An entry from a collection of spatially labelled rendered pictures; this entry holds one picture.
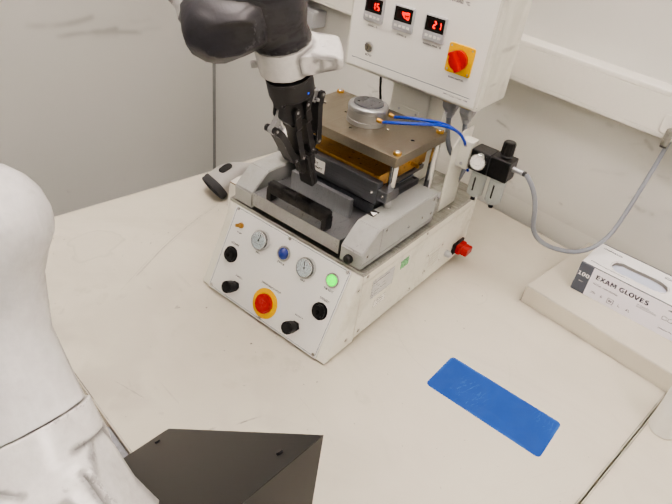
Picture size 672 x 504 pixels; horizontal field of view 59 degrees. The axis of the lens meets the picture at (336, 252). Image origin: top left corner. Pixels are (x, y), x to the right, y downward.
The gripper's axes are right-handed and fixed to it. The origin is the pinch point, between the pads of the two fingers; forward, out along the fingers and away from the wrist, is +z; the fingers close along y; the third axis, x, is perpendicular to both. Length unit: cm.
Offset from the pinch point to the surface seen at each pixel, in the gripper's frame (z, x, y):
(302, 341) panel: 24.5, 11.2, 18.9
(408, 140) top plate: 1.3, 10.2, -17.4
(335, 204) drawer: 9.1, 4.0, -2.0
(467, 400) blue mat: 30, 41, 8
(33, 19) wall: 19, -139, -16
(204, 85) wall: 72, -131, -65
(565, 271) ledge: 42, 40, -38
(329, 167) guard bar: 4.7, -0.2, -5.9
